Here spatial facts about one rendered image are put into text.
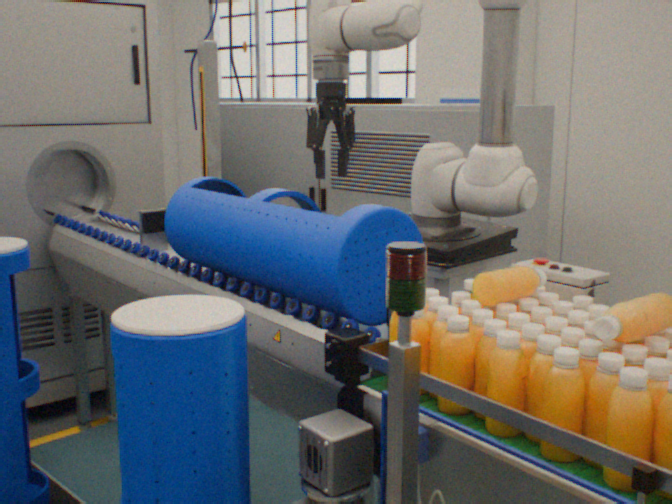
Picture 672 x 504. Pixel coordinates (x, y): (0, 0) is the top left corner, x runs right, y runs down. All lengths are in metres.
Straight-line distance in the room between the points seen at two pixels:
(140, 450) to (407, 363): 0.66
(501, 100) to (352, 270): 0.74
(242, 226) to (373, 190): 1.81
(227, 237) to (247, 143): 2.45
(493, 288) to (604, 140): 3.05
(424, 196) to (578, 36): 2.43
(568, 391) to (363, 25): 0.92
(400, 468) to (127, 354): 0.61
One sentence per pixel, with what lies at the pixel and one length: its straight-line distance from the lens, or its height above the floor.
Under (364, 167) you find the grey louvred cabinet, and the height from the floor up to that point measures 1.14.
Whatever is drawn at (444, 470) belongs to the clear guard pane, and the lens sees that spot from 1.36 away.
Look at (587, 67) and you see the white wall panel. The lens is 4.54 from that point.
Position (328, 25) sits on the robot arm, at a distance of 1.82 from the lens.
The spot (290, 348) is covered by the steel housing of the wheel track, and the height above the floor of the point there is 0.87.
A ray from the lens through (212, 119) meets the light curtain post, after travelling 3.06.
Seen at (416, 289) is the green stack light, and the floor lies 1.19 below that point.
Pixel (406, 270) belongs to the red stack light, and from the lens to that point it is 1.15.
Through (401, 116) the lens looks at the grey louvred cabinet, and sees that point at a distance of 3.63.
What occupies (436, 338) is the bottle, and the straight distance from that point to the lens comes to 1.48.
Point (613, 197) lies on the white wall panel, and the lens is 4.48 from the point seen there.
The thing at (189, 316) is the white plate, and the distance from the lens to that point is 1.61.
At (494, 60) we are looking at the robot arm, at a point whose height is 1.58.
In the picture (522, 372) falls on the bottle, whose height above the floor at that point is 1.02.
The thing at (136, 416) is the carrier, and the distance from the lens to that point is 1.61.
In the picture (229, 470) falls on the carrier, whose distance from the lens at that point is 1.67.
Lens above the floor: 1.48
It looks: 12 degrees down
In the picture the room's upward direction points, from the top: straight up
